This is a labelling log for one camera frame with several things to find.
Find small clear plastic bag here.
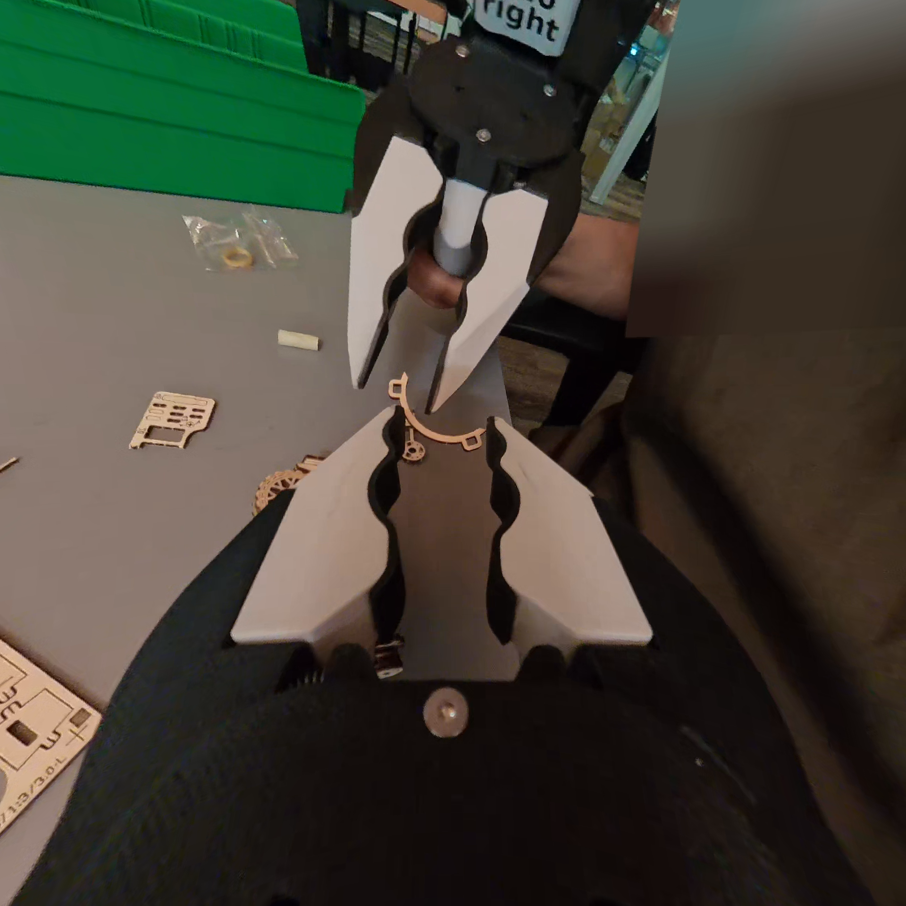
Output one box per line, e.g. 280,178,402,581
182,205,300,272

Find wooden puzzle sheet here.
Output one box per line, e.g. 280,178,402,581
0,639,103,838

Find black chair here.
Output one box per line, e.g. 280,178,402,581
504,289,641,427

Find green plastic bin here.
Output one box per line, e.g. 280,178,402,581
0,0,367,215

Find person's right hand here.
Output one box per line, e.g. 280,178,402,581
408,249,470,310

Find small slotted wooden sheet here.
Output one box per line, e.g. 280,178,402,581
128,391,217,451

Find black metal table legs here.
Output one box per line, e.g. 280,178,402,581
296,0,457,96

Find assembled wooden model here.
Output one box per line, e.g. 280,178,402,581
252,454,328,518

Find person's right forearm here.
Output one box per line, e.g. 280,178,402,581
534,211,638,321

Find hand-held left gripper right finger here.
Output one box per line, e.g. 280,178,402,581
484,416,654,649

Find curved wooden arc piece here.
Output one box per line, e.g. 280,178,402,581
387,371,488,452

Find grey desk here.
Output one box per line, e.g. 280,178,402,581
0,173,522,876

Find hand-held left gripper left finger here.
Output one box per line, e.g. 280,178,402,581
231,406,406,680

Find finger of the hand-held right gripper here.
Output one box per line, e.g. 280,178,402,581
423,190,547,416
347,134,445,391

